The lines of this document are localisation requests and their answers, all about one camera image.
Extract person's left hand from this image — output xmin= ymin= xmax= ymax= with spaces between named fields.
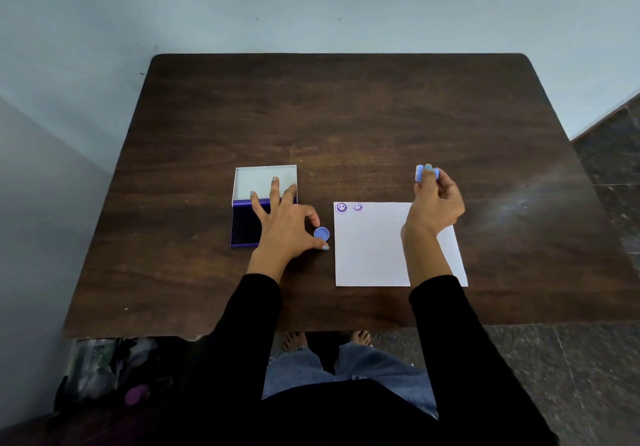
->
xmin=249 ymin=177 xmax=331 ymax=263

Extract person's right hand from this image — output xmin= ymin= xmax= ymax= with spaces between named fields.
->
xmin=400 ymin=163 xmax=466 ymax=237

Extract person's left forearm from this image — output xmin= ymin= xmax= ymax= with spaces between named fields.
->
xmin=199 ymin=248 xmax=295 ymax=414

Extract person's right forearm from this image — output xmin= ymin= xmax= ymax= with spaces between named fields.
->
xmin=400 ymin=225 xmax=558 ymax=446

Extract purple ink pad box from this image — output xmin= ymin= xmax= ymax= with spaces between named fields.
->
xmin=229 ymin=164 xmax=299 ymax=249

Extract white paper sheet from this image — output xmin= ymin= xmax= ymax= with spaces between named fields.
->
xmin=333 ymin=201 xmax=470 ymax=288

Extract blue jeans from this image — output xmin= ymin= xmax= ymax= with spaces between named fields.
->
xmin=261 ymin=342 xmax=440 ymax=420

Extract black shirt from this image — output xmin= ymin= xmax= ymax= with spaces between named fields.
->
xmin=165 ymin=378 xmax=481 ymax=446

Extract black bag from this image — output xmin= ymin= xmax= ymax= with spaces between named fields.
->
xmin=47 ymin=336 xmax=206 ymax=434

